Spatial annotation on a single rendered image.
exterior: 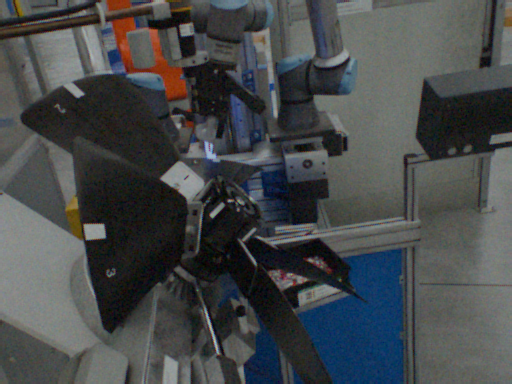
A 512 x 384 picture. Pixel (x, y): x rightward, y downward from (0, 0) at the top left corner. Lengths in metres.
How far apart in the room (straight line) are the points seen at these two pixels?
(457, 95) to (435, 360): 1.29
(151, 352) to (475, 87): 1.00
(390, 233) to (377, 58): 1.52
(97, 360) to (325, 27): 1.17
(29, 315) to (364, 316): 1.09
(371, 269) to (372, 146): 1.52
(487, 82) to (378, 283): 0.64
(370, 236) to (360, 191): 1.61
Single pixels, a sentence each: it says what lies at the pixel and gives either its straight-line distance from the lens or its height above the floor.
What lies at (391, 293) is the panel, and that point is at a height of 0.61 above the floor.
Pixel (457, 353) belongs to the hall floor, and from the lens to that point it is 2.40.
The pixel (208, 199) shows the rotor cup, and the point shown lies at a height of 1.25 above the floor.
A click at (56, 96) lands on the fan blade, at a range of 0.96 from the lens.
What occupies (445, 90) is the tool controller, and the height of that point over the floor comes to 1.23.
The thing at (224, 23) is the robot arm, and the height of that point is 1.48.
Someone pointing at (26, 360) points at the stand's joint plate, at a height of 1.04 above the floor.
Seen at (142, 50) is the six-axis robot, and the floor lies 0.88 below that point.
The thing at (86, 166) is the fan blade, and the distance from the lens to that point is 0.63.
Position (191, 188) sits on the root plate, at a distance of 0.91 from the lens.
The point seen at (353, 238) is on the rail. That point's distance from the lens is 1.50.
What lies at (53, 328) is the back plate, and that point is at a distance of 0.85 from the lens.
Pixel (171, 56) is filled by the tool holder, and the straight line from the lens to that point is 0.88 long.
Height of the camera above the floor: 1.61
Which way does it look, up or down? 25 degrees down
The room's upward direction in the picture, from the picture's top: 7 degrees counter-clockwise
